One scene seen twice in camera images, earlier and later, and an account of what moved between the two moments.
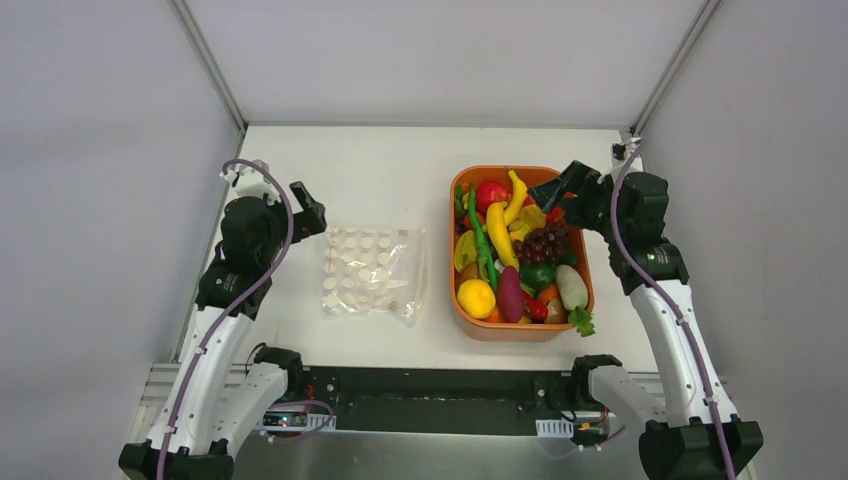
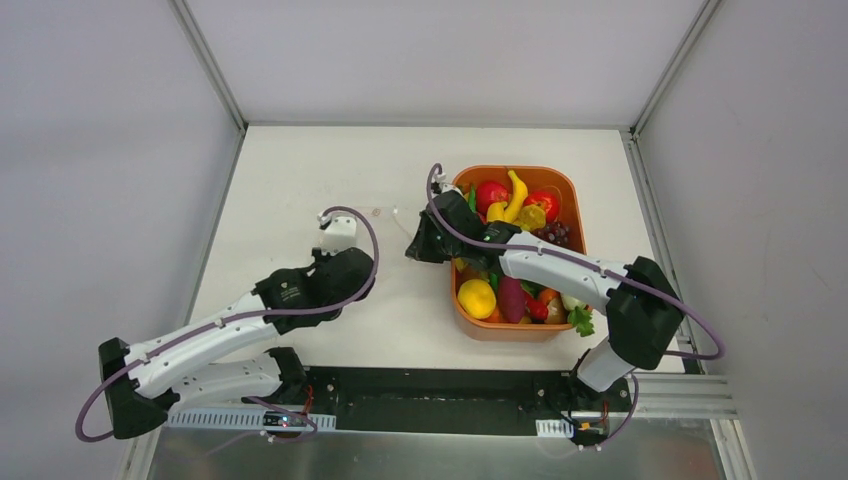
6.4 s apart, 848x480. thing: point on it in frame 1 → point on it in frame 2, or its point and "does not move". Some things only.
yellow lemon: [476, 298] does not move
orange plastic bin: [516, 272] does not move
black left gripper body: [303, 210] → [357, 266]
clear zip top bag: [375, 271] → [390, 223]
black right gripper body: [582, 195] → [424, 240]
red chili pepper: [536, 309] does not move
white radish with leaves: [573, 294] does not move
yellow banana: [518, 196] does not move
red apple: [488, 192] does not move
